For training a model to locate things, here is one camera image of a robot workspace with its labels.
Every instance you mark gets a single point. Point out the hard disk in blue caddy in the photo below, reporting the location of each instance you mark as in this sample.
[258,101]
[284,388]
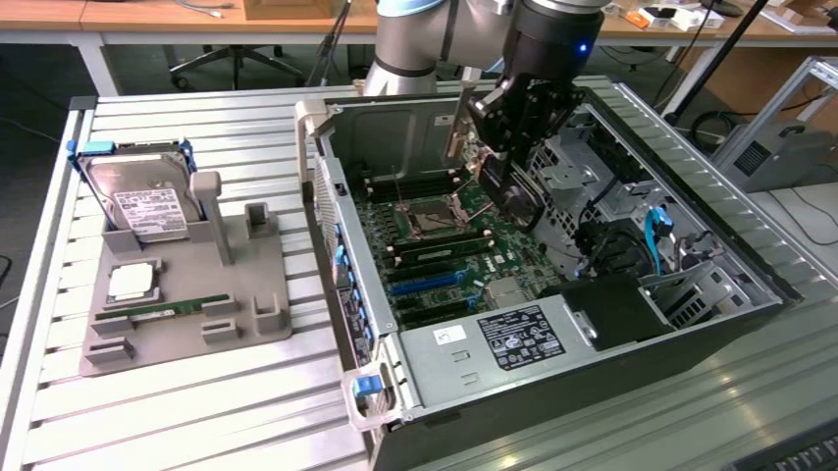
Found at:
[138,196]

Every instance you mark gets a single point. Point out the black plastic shroud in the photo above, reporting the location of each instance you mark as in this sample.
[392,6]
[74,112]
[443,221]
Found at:
[602,314]

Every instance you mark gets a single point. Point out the orange white box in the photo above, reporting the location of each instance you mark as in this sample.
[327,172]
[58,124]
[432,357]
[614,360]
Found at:
[638,19]

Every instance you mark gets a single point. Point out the installed black RAM stick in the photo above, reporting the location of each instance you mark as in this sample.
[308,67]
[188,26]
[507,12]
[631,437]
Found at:
[426,255]

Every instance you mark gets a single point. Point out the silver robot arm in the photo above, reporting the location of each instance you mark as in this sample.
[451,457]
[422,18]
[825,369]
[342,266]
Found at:
[406,44]

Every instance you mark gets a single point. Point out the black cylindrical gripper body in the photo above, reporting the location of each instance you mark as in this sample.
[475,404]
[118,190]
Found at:
[550,44]

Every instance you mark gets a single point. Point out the silver CPU chip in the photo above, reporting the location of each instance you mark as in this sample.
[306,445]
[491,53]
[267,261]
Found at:
[131,282]

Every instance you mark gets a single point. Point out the black office chair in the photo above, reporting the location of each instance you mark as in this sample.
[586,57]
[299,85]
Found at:
[239,59]

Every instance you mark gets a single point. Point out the black green graphics card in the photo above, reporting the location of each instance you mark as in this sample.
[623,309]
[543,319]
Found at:
[517,196]

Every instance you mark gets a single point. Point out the metal disk bay cage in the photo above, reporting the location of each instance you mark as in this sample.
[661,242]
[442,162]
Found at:
[570,176]

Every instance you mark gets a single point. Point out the grey computer tower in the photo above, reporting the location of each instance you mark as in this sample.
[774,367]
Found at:
[786,162]

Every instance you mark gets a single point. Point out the black tripod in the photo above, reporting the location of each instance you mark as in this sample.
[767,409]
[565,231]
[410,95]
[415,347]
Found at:
[334,34]

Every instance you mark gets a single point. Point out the black stand pole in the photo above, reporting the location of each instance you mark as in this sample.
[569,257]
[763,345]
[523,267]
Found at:
[719,49]

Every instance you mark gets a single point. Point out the CPU socket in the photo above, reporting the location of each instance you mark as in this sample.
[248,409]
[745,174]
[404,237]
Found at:
[428,221]

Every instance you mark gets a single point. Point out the green motherboard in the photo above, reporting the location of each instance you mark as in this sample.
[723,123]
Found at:
[517,255]

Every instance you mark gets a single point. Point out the grey parts rack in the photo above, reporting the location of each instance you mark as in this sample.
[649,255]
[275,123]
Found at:
[196,294]

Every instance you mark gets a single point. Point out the grey power supply unit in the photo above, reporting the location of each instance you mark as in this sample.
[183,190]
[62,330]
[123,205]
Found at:
[458,373]

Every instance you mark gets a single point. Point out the blue expansion slot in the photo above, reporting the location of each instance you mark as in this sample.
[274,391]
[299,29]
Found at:
[426,284]

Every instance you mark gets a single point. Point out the wooden desk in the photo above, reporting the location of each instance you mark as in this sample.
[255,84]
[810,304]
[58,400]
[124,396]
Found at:
[39,15]

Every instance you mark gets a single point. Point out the open black PC case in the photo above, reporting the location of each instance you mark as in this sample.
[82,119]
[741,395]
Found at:
[589,417]

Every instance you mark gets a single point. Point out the silver socket cover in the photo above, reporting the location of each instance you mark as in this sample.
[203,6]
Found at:
[467,201]

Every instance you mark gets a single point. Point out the silver chipset heatsink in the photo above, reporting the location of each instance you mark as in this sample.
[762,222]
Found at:
[507,292]

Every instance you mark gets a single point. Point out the aluminium profile frame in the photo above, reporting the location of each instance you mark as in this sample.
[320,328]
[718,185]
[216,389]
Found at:
[795,78]

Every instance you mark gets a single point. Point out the green RAM stick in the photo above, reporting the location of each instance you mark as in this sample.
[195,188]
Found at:
[163,308]

